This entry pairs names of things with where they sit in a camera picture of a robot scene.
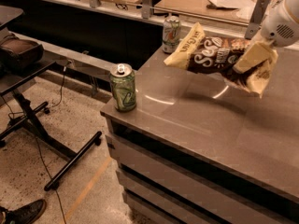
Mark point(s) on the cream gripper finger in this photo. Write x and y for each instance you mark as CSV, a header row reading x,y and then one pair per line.
x,y
254,55

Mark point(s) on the metal bracket middle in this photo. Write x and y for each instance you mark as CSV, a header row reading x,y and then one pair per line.
x,y
146,9

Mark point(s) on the dark bag on desk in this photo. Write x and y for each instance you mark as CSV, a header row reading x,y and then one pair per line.
x,y
17,54

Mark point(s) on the white papers on table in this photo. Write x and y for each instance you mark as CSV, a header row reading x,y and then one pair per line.
x,y
232,4

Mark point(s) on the black shoe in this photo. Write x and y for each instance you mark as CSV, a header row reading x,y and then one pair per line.
x,y
27,214

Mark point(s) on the brown chip bag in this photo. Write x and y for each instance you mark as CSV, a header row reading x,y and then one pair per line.
x,y
216,55

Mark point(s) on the green soda can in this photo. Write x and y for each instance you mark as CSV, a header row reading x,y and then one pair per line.
x,y
122,83

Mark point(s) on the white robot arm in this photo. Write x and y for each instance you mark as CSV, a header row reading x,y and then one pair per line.
x,y
280,28

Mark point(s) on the black desk stand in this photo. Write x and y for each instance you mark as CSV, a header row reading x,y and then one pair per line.
x,y
30,122

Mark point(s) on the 7up can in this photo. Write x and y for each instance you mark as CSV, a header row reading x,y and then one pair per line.
x,y
171,34

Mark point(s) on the metal bracket right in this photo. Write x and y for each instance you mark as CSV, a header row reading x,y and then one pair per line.
x,y
256,18

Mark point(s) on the grey drawer cabinet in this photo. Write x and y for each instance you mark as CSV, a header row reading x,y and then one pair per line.
x,y
172,187

